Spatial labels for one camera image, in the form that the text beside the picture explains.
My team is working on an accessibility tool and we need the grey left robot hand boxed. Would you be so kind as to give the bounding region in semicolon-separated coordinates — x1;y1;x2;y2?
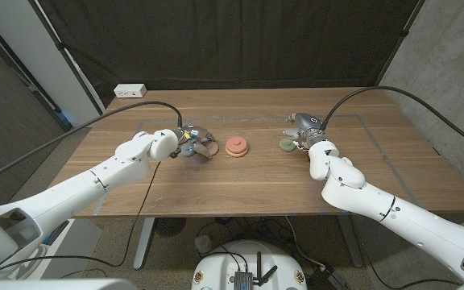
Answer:
170;125;219;160

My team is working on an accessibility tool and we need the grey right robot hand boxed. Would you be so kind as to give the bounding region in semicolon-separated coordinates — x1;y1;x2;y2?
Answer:
283;112;330;151

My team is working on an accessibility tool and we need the dusty pink toy ring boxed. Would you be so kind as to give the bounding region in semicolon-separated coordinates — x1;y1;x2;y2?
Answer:
204;140;220;157

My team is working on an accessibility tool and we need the coral red toy ring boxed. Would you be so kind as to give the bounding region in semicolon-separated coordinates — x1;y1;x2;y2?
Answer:
225;135;249;153

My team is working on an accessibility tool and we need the white power strip box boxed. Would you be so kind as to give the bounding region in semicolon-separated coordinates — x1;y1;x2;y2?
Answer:
113;83;147;98

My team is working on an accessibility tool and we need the round black floor fan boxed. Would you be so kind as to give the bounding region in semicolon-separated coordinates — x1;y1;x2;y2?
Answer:
154;217;187;238

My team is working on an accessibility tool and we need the black curtain backdrop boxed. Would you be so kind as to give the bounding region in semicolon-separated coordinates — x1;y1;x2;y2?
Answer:
36;0;423;109

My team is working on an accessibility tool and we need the round grey floor object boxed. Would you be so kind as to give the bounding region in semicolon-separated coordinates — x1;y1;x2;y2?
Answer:
194;234;213;254

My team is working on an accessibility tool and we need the white table leg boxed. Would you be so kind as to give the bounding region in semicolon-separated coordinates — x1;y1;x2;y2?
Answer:
133;217;156;271

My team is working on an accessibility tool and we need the grey table leg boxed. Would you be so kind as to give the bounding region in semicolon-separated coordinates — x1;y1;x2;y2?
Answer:
336;215;365;269

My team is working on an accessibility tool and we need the black backdrop stand pole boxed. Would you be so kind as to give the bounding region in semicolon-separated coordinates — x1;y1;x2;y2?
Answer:
27;0;106;116
375;0;426;87

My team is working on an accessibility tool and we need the white robot torso base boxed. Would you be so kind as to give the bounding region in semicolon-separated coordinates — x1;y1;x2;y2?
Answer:
191;240;309;290

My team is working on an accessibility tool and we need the grey radio module with antennas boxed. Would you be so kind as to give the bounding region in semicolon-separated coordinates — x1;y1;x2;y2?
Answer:
234;251;279;290

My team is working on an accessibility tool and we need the black power brick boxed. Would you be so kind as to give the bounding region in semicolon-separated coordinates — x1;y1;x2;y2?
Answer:
308;265;348;290

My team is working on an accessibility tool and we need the blue foot pedal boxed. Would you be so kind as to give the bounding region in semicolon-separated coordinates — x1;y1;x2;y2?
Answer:
42;219;70;246

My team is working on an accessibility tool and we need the white robot chest cover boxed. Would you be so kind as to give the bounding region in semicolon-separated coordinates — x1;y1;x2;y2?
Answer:
0;278;137;290

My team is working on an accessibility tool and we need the large orange toy ring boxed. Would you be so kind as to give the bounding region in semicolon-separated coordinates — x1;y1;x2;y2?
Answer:
224;145;250;159

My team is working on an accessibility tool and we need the thin black left wrist cable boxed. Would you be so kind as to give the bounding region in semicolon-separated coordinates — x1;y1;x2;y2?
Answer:
0;160;163;279

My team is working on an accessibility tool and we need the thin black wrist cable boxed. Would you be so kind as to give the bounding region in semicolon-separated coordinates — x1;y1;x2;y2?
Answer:
0;160;163;279
362;241;462;290

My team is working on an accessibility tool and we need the black floor cable tangle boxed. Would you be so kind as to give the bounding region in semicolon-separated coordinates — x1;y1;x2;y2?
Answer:
195;217;297;245

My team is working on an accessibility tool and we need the light grey floor cable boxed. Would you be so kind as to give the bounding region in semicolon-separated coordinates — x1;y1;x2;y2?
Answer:
285;217;326;270

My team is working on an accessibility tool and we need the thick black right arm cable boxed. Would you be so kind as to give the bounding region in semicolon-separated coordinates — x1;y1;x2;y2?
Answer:
319;85;464;154

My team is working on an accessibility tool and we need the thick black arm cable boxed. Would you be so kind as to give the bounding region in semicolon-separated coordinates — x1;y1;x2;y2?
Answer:
319;85;464;154
0;100;184;190

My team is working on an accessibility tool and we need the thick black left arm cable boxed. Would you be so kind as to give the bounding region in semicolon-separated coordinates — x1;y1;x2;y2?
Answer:
0;100;184;190

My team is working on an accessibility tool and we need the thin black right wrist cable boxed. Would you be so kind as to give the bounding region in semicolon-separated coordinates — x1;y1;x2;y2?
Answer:
362;241;462;290

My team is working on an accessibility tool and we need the black metal frame bar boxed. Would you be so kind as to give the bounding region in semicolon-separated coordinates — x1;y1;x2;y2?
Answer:
0;15;73;132

